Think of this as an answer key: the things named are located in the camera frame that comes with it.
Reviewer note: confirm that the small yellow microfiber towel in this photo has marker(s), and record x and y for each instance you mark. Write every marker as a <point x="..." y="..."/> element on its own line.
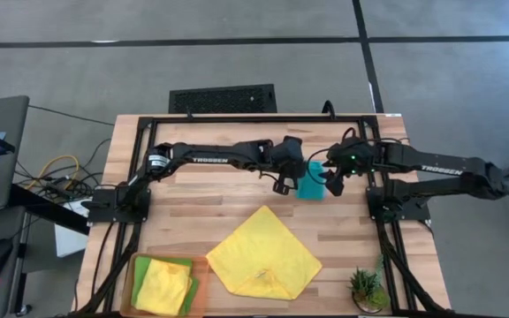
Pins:
<point x="164" y="287"/>

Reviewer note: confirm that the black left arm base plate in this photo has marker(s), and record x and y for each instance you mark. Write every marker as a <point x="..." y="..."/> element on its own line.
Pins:
<point x="104" y="212"/>

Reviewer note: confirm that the black desk beam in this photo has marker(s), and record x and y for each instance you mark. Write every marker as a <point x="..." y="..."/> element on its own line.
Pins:
<point x="47" y="212"/>

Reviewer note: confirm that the large yellow microfiber towel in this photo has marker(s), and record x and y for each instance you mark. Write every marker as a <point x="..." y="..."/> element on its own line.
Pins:
<point x="263" y="256"/>

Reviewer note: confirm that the green microfiber towel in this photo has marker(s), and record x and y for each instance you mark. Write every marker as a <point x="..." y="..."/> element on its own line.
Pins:
<point x="139" y="274"/>

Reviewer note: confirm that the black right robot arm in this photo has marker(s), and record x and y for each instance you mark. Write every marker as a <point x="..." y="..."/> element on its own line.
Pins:
<point x="440" y="165"/>

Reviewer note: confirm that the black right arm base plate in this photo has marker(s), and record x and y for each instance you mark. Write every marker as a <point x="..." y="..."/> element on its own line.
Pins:
<point x="409" y="212"/>

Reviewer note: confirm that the small potted green plant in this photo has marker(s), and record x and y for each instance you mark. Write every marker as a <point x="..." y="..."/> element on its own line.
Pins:
<point x="367" y="287"/>

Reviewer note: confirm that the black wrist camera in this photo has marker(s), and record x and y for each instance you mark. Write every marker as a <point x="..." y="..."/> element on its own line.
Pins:
<point x="282" y="187"/>
<point x="336" y="185"/>

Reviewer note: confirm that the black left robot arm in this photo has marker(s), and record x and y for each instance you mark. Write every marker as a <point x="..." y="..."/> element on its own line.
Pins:
<point x="210" y="156"/>

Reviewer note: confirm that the teal microfiber towel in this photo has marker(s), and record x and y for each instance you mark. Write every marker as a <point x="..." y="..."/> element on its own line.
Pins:
<point x="311" y="190"/>

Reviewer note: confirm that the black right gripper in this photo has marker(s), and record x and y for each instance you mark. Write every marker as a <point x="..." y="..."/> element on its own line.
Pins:
<point x="351" y="156"/>

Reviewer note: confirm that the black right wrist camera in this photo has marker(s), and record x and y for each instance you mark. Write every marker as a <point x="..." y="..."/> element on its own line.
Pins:
<point x="336" y="185"/>

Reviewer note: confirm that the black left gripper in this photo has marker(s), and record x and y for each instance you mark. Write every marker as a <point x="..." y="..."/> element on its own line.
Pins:
<point x="289" y="156"/>

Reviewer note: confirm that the black metal table frame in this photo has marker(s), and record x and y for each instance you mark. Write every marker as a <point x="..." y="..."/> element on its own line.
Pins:
<point x="237" y="118"/>

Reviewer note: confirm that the black perforated computer case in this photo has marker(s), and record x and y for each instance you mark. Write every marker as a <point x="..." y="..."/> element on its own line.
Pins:
<point x="223" y="99"/>

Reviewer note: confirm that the white paper sheet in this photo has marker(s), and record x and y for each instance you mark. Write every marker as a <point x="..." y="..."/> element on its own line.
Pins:
<point x="69" y="238"/>

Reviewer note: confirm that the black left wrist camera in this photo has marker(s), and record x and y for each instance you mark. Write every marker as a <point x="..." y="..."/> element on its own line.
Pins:
<point x="282" y="187"/>

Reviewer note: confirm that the orange plastic tray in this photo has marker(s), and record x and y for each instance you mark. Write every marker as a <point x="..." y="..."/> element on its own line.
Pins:
<point x="202" y="274"/>

